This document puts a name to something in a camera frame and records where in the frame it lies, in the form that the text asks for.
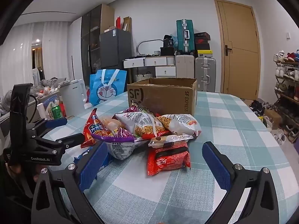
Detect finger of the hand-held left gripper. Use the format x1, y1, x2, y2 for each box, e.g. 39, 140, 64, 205
35, 133, 85, 155
26, 117, 68, 137

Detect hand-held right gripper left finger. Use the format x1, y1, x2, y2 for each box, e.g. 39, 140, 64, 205
30, 141, 110, 224

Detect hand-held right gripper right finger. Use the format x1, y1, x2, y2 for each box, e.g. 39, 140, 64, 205
201, 141, 280, 224

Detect red chip packet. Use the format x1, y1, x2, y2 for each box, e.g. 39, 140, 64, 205
81, 108, 110, 148

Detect purple candy packet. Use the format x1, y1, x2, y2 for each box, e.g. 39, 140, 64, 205
91, 127, 136, 143

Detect clear bread packet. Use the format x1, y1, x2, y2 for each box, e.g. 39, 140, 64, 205
103, 117, 125, 132

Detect red instant noodle packet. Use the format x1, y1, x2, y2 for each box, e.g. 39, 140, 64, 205
147, 143, 191, 176

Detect noodle snack packet with barcode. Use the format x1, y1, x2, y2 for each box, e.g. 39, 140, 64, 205
112, 111, 172, 138

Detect person's left hand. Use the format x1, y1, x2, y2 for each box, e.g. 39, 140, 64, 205
7, 164, 24, 175

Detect green drink can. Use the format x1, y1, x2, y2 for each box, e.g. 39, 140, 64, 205
51, 105, 61, 119

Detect grey clothes pile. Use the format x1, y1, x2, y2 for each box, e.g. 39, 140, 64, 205
30, 77, 68, 96

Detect teal checked tablecloth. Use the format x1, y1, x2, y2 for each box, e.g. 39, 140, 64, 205
35, 91, 299, 224

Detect noodle snack packet orange label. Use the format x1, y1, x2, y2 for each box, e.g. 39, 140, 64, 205
155, 114, 202, 137

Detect blue cartoon tote bag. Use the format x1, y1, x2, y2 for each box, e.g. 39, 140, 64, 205
89, 69, 127, 106

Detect maroon snack packet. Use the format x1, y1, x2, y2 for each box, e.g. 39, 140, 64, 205
124, 100, 150, 115

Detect white sneakers pair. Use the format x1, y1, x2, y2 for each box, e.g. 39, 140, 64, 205
273, 129, 286, 143

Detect black sneakers pair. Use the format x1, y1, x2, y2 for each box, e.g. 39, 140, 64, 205
250, 100, 265, 116

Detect white curtain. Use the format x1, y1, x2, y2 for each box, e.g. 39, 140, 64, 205
0, 21, 70, 84

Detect small brown cardboard box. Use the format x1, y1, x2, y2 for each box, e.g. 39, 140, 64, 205
264, 114, 282, 130

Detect dark glass-door cabinet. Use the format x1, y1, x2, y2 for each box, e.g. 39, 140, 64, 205
81, 4, 115, 75

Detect silver suitcase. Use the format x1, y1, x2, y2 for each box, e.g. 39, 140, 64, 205
195, 56, 216, 92

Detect grey refrigerator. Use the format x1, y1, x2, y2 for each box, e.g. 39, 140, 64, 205
100, 29, 132, 68

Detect white woven basket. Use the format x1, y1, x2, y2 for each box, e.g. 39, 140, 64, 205
135, 73, 153, 82

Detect wooden shoe rack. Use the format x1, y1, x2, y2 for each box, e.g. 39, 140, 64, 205
273, 50, 299, 143

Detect white suitcase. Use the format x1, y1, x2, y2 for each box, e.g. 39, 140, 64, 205
175, 55, 195, 78

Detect wooden door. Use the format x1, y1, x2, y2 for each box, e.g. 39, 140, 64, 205
214, 0, 261, 97

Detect white drawer desk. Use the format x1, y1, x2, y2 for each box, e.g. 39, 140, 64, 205
123, 55, 177, 77

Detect rows of assorted shoes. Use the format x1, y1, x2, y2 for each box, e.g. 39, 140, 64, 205
274, 49, 299, 140

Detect dark red shoe box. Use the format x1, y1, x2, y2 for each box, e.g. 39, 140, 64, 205
194, 38, 210, 50

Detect black storage box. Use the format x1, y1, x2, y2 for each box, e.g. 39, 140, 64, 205
160, 47, 175, 56

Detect teal suitcase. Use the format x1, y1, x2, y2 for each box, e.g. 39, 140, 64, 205
176, 19, 194, 53

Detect black cable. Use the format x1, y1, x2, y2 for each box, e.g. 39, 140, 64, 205
27, 94, 40, 123

